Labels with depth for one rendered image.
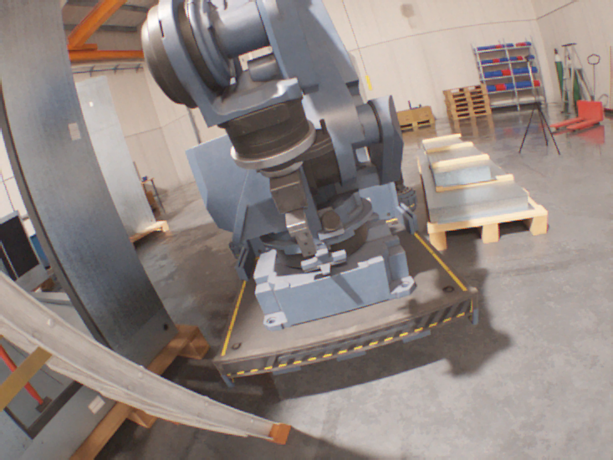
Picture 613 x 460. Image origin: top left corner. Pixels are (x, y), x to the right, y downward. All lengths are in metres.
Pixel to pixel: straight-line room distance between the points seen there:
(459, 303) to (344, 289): 0.38
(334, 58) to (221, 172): 0.46
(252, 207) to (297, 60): 0.52
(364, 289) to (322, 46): 0.77
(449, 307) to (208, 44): 0.92
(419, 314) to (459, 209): 1.16
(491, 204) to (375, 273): 1.24
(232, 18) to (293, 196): 0.28
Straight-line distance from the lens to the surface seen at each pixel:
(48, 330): 0.61
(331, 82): 0.83
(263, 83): 0.44
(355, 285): 0.99
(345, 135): 0.76
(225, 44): 0.42
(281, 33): 0.41
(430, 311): 0.98
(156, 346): 1.67
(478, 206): 2.04
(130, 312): 1.56
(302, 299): 1.01
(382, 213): 1.67
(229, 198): 0.87
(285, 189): 0.47
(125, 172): 5.59
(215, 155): 0.85
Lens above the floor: 0.98
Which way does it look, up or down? 20 degrees down
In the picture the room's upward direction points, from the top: 18 degrees counter-clockwise
